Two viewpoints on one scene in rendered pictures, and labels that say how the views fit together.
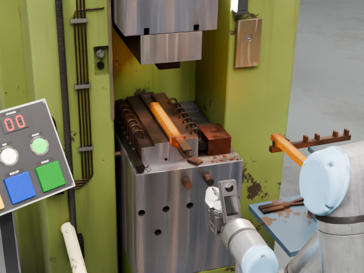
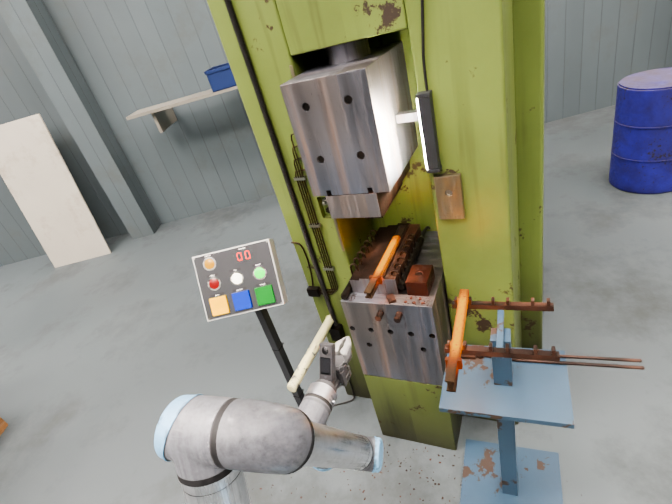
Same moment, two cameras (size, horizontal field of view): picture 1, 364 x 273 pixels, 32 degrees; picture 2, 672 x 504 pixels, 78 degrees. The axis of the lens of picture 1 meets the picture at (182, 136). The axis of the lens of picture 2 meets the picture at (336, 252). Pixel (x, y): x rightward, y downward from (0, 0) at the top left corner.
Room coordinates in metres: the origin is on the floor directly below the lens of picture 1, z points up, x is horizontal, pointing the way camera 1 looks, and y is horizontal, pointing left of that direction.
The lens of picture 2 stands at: (0.93, -0.92, 1.95)
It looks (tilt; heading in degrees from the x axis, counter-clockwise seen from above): 30 degrees down; 49
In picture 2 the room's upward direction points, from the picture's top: 17 degrees counter-clockwise
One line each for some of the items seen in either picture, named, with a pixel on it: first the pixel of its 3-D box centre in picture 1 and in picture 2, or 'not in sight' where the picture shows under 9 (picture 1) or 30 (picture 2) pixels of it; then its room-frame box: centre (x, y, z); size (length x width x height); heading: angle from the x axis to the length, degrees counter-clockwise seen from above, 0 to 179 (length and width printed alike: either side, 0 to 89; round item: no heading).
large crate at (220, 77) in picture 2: not in sight; (235, 73); (3.67, 3.01, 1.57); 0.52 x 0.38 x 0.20; 134
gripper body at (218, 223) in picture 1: (228, 221); (332, 376); (1.44, -0.13, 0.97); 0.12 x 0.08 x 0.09; 18
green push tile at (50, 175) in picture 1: (50, 176); (265, 295); (1.61, 0.39, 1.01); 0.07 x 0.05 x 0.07; 133
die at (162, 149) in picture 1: (154, 124); (387, 255); (2.09, 0.10, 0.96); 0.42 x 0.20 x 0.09; 18
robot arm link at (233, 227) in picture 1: (241, 236); (322, 396); (1.37, -0.16, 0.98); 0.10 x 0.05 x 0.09; 108
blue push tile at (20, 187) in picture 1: (19, 187); (242, 300); (1.54, 0.46, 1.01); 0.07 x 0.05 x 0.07; 133
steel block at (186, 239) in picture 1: (167, 183); (409, 301); (2.11, 0.05, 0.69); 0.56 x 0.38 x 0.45; 18
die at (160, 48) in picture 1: (154, 28); (371, 181); (2.09, 0.10, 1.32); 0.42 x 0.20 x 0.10; 18
